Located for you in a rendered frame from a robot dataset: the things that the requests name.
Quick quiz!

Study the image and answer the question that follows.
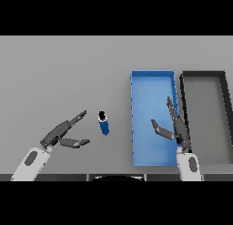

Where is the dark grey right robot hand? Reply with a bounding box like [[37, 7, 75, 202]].
[[150, 96, 193, 153]]

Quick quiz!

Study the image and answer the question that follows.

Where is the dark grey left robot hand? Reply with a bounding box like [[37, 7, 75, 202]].
[[39, 109, 91, 150]]

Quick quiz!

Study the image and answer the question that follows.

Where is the blue bin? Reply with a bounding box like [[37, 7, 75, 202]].
[[130, 69, 180, 168]]

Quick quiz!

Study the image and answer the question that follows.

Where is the dark grey bin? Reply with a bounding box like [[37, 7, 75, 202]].
[[178, 70, 233, 167]]

